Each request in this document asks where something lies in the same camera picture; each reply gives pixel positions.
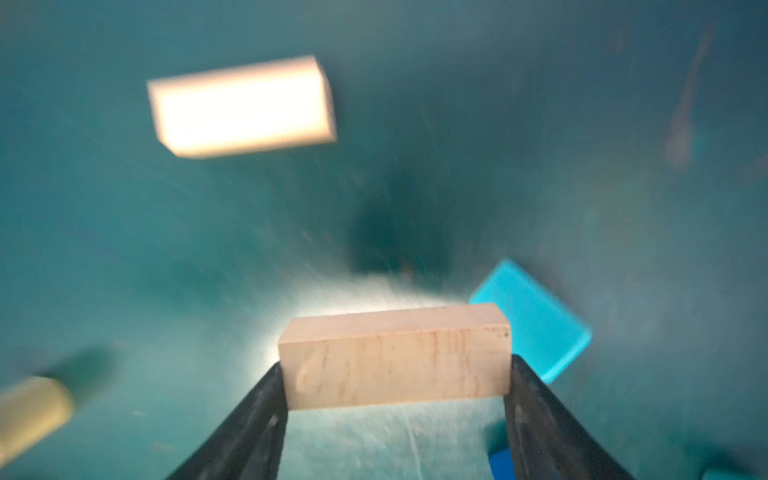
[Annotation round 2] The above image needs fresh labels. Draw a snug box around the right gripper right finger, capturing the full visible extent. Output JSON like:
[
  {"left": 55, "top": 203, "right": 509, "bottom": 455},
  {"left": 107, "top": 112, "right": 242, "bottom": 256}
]
[{"left": 503, "top": 355, "right": 633, "bottom": 480}]

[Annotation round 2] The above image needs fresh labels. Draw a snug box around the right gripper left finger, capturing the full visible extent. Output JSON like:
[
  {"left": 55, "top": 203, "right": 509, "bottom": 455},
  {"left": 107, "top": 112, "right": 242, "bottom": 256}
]
[{"left": 168, "top": 363, "right": 288, "bottom": 480}]

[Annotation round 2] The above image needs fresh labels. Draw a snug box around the blue cube block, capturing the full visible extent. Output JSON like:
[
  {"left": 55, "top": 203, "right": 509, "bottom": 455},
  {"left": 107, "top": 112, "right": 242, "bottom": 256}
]
[{"left": 488, "top": 448, "right": 516, "bottom": 480}]

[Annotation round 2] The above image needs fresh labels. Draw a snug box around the teal house-shaped block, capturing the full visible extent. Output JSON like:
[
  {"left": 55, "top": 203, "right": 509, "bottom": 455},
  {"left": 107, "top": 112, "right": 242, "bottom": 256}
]
[{"left": 469, "top": 259, "right": 592, "bottom": 384}]

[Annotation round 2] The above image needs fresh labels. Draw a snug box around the small wood cylinder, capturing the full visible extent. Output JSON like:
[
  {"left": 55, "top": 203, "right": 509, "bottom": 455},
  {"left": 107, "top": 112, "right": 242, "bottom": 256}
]
[{"left": 1, "top": 376, "right": 75, "bottom": 467}]

